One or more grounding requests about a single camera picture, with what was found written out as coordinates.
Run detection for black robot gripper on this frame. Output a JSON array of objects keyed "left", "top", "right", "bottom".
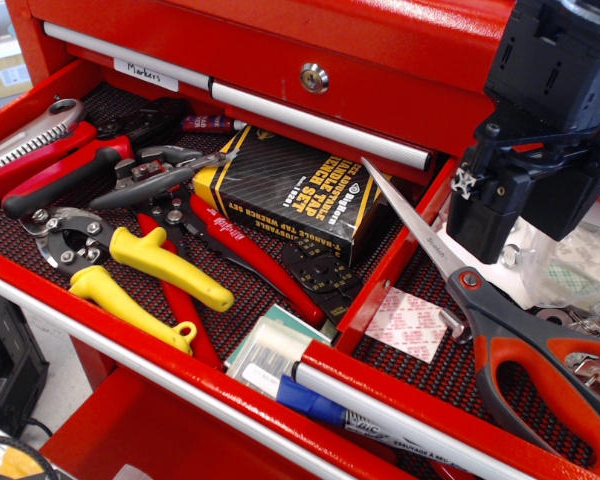
[{"left": 447, "top": 1, "right": 600, "bottom": 264}]

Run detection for grey and orange scissors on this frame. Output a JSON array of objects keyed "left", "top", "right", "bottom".
[{"left": 362, "top": 160, "right": 600, "bottom": 476}]

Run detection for silver hex bolt lower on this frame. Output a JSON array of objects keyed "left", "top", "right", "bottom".
[{"left": 499, "top": 244, "right": 522, "bottom": 269}]

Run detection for white paper sheets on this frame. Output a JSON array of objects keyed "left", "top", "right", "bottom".
[{"left": 424, "top": 199, "right": 600, "bottom": 311}]

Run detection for clear plastic bag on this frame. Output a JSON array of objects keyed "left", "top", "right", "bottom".
[{"left": 520, "top": 222, "right": 600, "bottom": 320}]

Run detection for silver flat washer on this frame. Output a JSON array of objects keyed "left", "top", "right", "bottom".
[{"left": 535, "top": 308, "right": 572, "bottom": 327}]

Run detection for silver pan head screw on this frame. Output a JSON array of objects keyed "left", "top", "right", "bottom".
[{"left": 439, "top": 309, "right": 473, "bottom": 345}]

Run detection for white adhesive strip packet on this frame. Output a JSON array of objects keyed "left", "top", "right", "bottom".
[{"left": 365, "top": 287, "right": 447, "bottom": 363}]

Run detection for silver key bunch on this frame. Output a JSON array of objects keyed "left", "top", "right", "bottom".
[{"left": 562, "top": 312, "right": 600, "bottom": 400}]

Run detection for black yellow tap wrench box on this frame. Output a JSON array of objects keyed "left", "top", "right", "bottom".
[{"left": 193, "top": 126, "right": 383, "bottom": 264}]

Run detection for silver cabinet lock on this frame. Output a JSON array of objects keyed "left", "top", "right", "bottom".
[{"left": 300, "top": 63, "right": 329, "bottom": 94}]

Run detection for clear plastic bit case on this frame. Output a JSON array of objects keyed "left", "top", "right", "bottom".
[{"left": 225, "top": 304, "right": 334, "bottom": 399}]

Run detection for blue capped BIC marker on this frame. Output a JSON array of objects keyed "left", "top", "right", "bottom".
[{"left": 276, "top": 375, "right": 462, "bottom": 470}]

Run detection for red tool chest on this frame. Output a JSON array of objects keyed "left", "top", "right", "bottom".
[{"left": 0, "top": 1, "right": 591, "bottom": 479}]

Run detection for red threadlocker tube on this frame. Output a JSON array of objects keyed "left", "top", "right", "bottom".
[{"left": 180, "top": 115, "right": 246, "bottom": 134}]

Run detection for black crimping tool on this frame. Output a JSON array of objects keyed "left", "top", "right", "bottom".
[{"left": 96, "top": 97, "right": 189, "bottom": 149}]

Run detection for white markers label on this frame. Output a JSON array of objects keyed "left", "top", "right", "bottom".
[{"left": 113, "top": 58, "right": 179, "bottom": 92}]

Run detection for black electronic box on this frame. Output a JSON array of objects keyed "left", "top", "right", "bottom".
[{"left": 0, "top": 296, "right": 49, "bottom": 437}]

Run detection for cardboard box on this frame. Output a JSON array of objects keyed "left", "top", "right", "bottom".
[{"left": 0, "top": 37, "right": 32, "bottom": 99}]

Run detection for red handled wire stripper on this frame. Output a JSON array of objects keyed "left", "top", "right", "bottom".
[{"left": 136, "top": 187, "right": 359, "bottom": 372}]

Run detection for grey handled cutter pliers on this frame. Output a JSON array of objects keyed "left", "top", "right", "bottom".
[{"left": 89, "top": 145, "right": 239, "bottom": 210}]

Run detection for red black handled pliers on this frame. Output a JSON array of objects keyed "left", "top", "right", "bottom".
[{"left": 2, "top": 135, "right": 133, "bottom": 219}]

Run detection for yellow handled tin snips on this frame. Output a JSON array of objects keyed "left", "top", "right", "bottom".
[{"left": 20, "top": 207, "right": 234, "bottom": 355}]

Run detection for black cable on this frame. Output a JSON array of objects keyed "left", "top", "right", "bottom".
[{"left": 0, "top": 417, "right": 69, "bottom": 480}]

